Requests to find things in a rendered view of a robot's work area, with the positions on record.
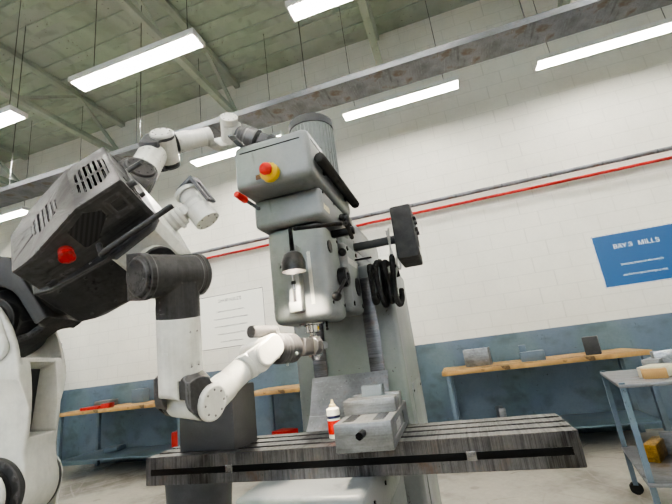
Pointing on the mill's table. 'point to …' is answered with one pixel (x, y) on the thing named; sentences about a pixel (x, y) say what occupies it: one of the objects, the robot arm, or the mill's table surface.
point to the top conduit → (335, 179)
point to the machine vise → (350, 425)
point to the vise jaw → (371, 405)
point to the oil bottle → (332, 418)
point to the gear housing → (296, 211)
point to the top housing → (254, 156)
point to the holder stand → (202, 431)
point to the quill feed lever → (341, 282)
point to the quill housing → (313, 279)
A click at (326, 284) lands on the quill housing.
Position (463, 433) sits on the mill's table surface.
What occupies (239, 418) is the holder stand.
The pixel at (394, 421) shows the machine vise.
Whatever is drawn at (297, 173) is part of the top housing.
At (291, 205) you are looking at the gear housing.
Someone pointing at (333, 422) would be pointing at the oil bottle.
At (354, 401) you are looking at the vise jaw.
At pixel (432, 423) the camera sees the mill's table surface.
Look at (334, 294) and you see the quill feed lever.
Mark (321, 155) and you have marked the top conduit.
